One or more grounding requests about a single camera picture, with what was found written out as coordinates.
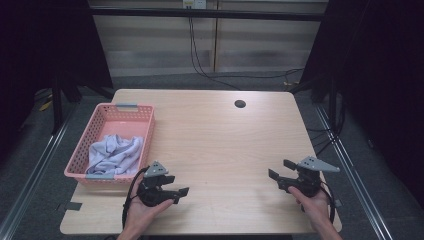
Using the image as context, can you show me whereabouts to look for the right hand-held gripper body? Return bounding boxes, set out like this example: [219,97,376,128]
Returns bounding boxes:
[277,155,341,198]

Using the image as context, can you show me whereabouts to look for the black floor cables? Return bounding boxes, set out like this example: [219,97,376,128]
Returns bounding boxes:
[305,125,338,157]

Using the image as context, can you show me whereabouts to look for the white wall socket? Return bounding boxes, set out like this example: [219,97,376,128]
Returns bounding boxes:
[182,0,208,10]

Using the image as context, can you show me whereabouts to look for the person's left hand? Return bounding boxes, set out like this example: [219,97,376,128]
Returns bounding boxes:
[123,179,175,234]

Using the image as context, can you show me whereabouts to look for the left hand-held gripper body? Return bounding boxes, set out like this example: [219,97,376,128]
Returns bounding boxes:
[137,160,175,208]

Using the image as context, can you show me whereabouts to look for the metal floor rail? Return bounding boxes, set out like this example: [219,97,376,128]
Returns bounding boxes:
[313,102,395,240]
[0,106,78,240]

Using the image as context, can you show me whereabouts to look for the black horizontal bar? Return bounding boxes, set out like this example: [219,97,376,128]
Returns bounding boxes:
[89,7,330,23]

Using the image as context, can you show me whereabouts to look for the white printed t-shirt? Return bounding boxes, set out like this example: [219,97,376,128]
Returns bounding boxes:
[85,134,145,176]

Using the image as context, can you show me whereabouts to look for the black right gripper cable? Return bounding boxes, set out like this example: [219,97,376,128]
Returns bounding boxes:
[319,181,336,225]

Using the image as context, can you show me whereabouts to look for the yellow floor object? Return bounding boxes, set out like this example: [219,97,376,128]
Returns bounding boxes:
[38,94,54,112]

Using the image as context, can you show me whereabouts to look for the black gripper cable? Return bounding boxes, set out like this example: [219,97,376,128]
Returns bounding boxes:
[121,165,150,230]
[319,181,336,225]

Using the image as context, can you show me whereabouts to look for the dark curtain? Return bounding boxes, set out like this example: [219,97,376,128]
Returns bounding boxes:
[289,0,424,209]
[0,0,115,168]

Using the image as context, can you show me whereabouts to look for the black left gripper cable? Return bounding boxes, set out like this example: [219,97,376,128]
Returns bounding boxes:
[121,165,150,230]

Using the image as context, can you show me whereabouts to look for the black wall cable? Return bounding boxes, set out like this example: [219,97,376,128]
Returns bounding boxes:
[188,16,305,91]

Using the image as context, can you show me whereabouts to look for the person's right hand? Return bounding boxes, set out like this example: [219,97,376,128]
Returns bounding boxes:
[287,185,332,232]

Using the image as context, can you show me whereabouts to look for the black metal stand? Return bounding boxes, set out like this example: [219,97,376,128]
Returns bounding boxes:
[50,74,65,135]

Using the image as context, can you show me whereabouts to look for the pink plastic basket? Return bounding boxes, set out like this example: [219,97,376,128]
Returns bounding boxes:
[63,102,156,187]

